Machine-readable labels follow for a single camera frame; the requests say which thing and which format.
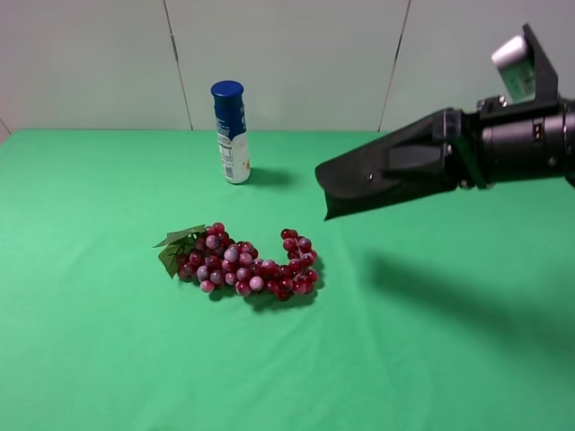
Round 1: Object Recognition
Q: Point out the bunch of red grapes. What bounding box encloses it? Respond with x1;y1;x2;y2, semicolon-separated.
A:
155;223;320;302

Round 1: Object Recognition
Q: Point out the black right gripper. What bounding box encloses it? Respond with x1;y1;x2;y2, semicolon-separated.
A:
433;96;512;191

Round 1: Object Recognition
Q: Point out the white bottle with blue cap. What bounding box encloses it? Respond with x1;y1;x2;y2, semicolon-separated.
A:
210;80;251;184

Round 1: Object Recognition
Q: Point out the black glasses case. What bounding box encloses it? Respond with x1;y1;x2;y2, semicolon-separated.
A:
314;112;457;220

